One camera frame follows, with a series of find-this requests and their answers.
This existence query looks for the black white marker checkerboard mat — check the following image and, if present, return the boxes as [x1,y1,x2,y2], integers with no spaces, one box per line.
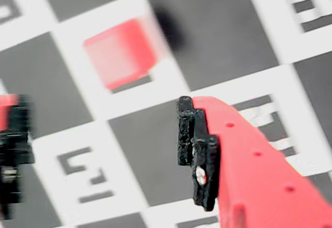
[0,0,332,228]

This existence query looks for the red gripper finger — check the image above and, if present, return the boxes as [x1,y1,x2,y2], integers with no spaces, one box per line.
[177,95,332,228]
[0,94,36,221]

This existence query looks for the red cube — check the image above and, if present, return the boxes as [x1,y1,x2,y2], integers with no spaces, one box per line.
[82,17,167,91]

